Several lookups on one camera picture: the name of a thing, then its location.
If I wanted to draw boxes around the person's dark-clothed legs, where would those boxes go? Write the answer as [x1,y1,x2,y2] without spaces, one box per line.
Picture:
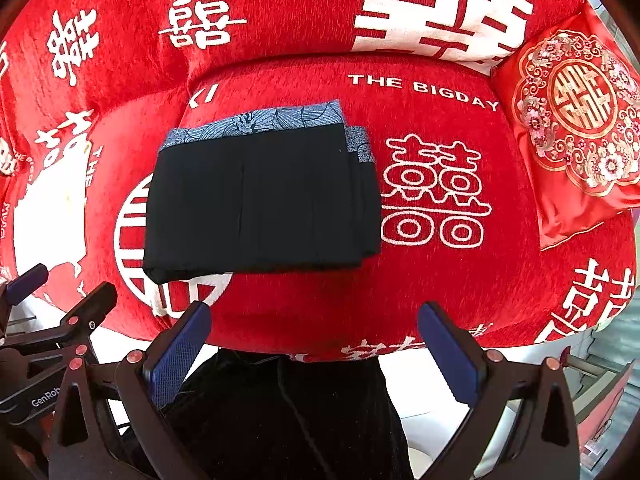
[117,347,416,480]

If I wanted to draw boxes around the red embroidered cushion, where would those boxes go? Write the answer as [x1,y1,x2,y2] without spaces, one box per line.
[491,2,640,252]

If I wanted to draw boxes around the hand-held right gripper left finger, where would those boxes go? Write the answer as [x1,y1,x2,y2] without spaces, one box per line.
[47,301,213,480]

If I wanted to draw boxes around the red and white box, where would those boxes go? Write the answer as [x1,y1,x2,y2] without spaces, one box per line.
[570,345,640,463]

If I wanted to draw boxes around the black pants with blue waistband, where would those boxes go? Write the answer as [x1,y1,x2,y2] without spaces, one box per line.
[142,100,385,286]

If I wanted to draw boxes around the red printed sofa cover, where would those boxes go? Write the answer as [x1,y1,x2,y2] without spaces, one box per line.
[0,0,640,363]

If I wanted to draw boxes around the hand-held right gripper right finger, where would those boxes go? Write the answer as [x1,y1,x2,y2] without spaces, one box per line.
[417,302,583,480]

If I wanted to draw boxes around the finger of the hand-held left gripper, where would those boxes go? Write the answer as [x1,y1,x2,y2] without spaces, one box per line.
[0,262,50,311]
[47,281,119,361]

